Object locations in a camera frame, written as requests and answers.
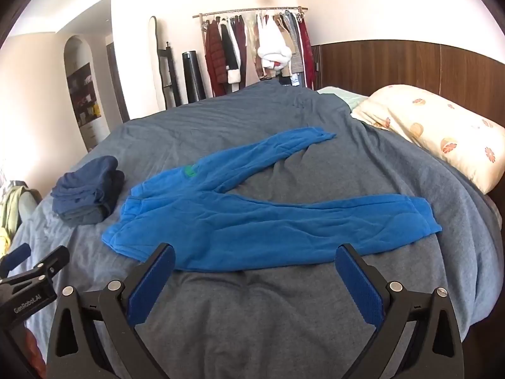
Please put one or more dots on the wooden clothes rail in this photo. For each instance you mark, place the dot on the wooden clothes rail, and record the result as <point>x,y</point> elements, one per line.
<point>244,11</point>

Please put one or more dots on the black cylinder appliance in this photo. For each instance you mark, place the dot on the black cylinder appliance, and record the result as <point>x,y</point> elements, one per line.
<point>193,77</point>

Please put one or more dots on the black ladder rack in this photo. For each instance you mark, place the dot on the black ladder rack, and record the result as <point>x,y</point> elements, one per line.
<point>167,75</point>

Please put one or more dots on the red cloth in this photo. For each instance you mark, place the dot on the red cloth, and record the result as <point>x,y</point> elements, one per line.
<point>35,353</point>

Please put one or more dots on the grey blanket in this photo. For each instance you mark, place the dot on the grey blanket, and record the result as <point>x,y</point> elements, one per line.
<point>276,323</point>

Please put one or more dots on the light green sheet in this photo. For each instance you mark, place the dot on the light green sheet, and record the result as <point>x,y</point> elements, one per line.
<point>343,95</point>

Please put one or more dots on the cream floral pillow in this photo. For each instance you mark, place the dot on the cream floral pillow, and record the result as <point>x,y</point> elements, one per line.
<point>434,126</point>

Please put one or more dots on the arched standing mirror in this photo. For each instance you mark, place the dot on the arched standing mirror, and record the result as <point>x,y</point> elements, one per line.
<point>156,63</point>

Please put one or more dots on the green and yellow clothes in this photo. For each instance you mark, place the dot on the green and yellow clothes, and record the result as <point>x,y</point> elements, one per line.
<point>12,205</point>

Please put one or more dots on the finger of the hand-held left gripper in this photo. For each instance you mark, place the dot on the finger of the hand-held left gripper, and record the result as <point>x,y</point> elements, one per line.
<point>15,256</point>
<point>47,263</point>

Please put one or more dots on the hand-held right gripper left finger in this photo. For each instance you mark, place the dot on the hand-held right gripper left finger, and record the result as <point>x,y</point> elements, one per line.
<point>152,284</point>

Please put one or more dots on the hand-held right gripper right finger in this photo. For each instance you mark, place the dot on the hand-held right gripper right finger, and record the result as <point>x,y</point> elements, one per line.
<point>359,284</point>

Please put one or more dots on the blue pants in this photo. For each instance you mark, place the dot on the blue pants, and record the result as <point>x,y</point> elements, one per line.
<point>236,225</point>

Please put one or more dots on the folded navy clothes stack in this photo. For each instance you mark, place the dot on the folded navy clothes stack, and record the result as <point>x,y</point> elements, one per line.
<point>85,189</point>

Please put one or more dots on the brown wooden headboard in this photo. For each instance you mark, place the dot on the brown wooden headboard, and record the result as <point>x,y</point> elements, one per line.
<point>394,67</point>

